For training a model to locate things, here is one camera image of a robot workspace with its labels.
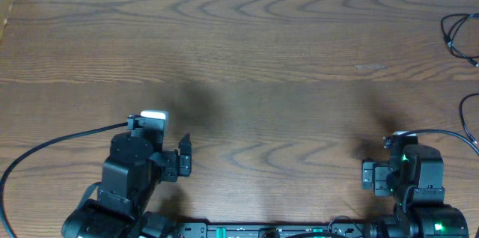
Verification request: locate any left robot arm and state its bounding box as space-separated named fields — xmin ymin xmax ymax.
xmin=61 ymin=129 xmax=192 ymax=237

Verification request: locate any right camera cable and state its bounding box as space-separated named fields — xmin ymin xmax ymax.
xmin=406 ymin=92 xmax=479 ymax=156

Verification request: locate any black USB cable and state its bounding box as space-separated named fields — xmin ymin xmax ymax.
xmin=447 ymin=12 xmax=479 ymax=48
xmin=439 ymin=12 xmax=479 ymax=67

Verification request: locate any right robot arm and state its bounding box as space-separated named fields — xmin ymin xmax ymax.
xmin=361 ymin=144 xmax=469 ymax=238

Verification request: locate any left camera cable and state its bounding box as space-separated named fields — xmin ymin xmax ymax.
xmin=0 ymin=121 xmax=129 ymax=238

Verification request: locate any camera cable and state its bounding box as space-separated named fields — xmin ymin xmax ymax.
xmin=0 ymin=121 xmax=129 ymax=238
xmin=406 ymin=92 xmax=479 ymax=156

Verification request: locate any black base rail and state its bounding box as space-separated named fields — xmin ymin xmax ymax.
xmin=141 ymin=213 xmax=379 ymax=238

